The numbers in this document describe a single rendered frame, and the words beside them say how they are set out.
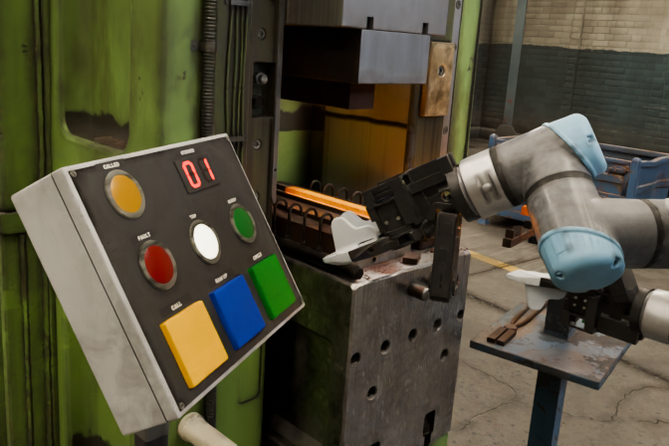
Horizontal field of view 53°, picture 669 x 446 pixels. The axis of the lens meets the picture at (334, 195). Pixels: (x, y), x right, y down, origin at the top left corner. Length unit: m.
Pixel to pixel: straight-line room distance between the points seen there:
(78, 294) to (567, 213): 0.51
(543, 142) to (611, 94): 8.94
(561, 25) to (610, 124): 1.58
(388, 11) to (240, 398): 0.81
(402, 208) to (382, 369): 0.62
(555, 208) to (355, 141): 1.03
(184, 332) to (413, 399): 0.83
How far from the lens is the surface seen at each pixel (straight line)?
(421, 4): 1.33
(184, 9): 1.14
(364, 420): 1.39
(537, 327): 1.79
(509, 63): 10.62
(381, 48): 1.25
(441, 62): 1.60
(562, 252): 0.71
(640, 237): 0.75
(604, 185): 4.99
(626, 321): 1.12
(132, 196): 0.77
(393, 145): 1.61
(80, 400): 1.68
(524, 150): 0.77
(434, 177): 0.80
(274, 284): 0.93
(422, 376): 1.50
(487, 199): 0.78
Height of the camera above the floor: 1.34
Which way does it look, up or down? 13 degrees down
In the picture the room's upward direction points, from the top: 4 degrees clockwise
